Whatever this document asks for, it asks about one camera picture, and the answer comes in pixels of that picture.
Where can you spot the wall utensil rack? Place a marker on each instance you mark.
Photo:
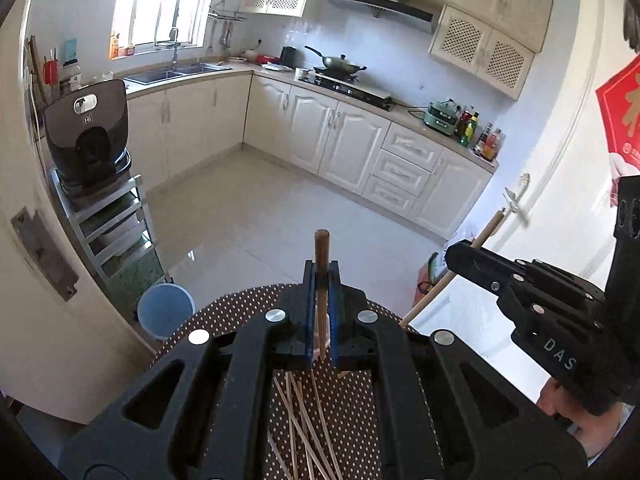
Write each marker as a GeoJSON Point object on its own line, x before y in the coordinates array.
{"type": "Point", "coordinates": [218, 12]}

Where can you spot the white mug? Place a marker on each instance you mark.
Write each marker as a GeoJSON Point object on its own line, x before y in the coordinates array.
{"type": "Point", "coordinates": [301, 73]}

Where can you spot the cream lower cabinets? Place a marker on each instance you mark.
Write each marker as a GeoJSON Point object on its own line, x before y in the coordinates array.
{"type": "Point", "coordinates": [178, 123]}

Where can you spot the red container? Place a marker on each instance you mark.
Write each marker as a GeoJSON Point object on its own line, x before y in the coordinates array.
{"type": "Point", "coordinates": [265, 59]}

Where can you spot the black electric kettle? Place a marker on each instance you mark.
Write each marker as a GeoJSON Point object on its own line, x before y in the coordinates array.
{"type": "Point", "coordinates": [290, 57]}

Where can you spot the red fu door decoration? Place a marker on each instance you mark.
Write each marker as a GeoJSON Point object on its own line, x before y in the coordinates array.
{"type": "Point", "coordinates": [619, 105]}

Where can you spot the stainless steel sink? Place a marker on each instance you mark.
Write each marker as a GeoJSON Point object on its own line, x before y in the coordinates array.
{"type": "Point", "coordinates": [173, 72]}

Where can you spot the yellow green bottle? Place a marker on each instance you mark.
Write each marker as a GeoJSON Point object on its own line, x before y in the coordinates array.
{"type": "Point", "coordinates": [469, 130]}

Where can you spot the range hood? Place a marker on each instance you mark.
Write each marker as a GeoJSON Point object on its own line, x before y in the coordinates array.
{"type": "Point", "coordinates": [402, 8]}

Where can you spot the door strike plate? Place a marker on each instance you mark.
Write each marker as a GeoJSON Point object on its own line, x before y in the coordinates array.
{"type": "Point", "coordinates": [40, 245]}

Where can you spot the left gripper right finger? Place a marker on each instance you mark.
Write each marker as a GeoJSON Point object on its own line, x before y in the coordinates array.
{"type": "Point", "coordinates": [443, 412]}

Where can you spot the chrome sink faucet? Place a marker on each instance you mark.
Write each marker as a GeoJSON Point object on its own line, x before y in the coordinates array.
{"type": "Point", "coordinates": [174, 47]}

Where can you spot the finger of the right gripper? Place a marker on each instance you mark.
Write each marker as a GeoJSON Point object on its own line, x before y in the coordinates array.
{"type": "Point", "coordinates": [488, 270]}

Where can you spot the silver door handle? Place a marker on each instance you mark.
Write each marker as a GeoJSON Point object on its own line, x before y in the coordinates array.
{"type": "Point", "coordinates": [514, 200]}

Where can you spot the pink ceramic cup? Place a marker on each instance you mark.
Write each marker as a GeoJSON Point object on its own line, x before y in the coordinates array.
{"type": "Point", "coordinates": [322, 338]}

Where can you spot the person's right hand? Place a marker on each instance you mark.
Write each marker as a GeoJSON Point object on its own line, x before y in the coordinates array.
{"type": "Point", "coordinates": [594, 433]}

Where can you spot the black gas stove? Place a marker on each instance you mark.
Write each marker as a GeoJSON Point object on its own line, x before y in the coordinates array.
{"type": "Point", "coordinates": [378, 98]}

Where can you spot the black wok with lid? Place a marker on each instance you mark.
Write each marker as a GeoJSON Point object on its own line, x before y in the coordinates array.
{"type": "Point", "coordinates": [337, 64]}

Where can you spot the green electric cooker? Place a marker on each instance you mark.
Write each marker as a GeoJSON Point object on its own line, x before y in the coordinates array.
{"type": "Point", "coordinates": [442, 116]}

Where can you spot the white kitchen door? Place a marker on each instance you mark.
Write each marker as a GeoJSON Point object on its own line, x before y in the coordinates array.
{"type": "Point", "coordinates": [554, 131]}

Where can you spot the metal storage rack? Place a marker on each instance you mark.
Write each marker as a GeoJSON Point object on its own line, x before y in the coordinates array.
{"type": "Point", "coordinates": [113, 233]}

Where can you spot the brown polka dot tablecloth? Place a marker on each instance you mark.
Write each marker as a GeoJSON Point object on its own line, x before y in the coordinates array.
{"type": "Point", "coordinates": [341, 408]}

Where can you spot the kitchen window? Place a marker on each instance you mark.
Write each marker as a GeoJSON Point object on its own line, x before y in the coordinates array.
{"type": "Point", "coordinates": [143, 26]}

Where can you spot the dark sauce bottle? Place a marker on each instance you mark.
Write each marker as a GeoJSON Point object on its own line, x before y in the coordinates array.
{"type": "Point", "coordinates": [481, 140]}

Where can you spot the orange sauce bottle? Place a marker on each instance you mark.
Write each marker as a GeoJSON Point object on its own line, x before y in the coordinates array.
{"type": "Point", "coordinates": [491, 145]}

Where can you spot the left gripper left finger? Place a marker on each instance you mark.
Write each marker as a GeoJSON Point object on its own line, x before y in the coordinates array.
{"type": "Point", "coordinates": [201, 411]}

